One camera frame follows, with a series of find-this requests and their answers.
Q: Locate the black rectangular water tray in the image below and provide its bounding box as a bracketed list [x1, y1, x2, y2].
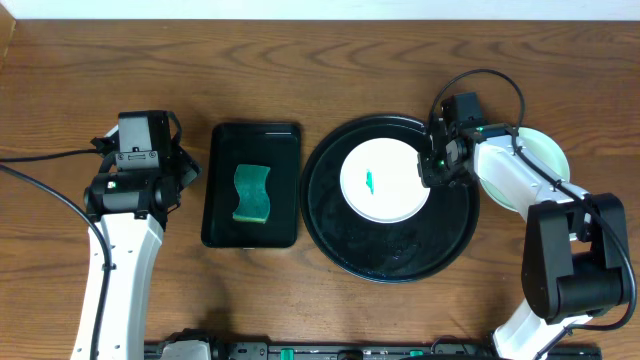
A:
[201, 123, 301, 248]

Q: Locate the white plate top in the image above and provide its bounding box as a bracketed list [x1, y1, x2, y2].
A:
[339, 138, 430, 224]

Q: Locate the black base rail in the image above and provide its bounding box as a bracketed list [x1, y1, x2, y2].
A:
[144, 327, 604, 360]

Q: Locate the green scrubbing sponge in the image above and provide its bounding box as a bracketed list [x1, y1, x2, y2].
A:
[232, 164, 271, 224]

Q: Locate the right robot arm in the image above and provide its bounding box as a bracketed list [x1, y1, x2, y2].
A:
[418, 115, 638, 359]

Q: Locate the mint plate bottom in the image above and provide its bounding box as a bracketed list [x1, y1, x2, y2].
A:
[480, 127, 570, 212]

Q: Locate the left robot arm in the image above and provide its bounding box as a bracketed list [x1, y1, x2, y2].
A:
[71, 144, 201, 359]

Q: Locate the black round tray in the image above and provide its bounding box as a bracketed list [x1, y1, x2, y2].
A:
[300, 114, 479, 283]

